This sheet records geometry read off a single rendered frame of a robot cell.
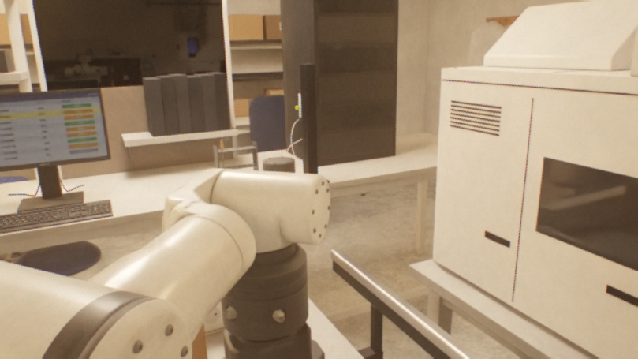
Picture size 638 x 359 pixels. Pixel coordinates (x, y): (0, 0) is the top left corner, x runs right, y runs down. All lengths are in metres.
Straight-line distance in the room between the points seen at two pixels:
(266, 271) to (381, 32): 2.18
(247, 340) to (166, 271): 0.21
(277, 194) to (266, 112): 3.81
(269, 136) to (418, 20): 2.64
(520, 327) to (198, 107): 1.80
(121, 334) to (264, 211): 0.24
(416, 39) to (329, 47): 3.68
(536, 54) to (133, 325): 1.10
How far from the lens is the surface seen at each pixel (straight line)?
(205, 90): 2.41
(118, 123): 2.57
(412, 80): 5.99
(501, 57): 1.26
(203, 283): 0.32
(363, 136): 2.52
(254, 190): 0.42
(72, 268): 2.17
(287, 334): 0.47
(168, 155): 2.63
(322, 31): 2.37
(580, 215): 1.01
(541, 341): 1.12
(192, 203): 0.38
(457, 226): 1.25
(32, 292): 0.23
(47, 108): 2.17
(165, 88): 2.38
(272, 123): 4.23
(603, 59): 1.10
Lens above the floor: 1.50
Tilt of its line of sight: 16 degrees down
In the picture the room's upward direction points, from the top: 1 degrees counter-clockwise
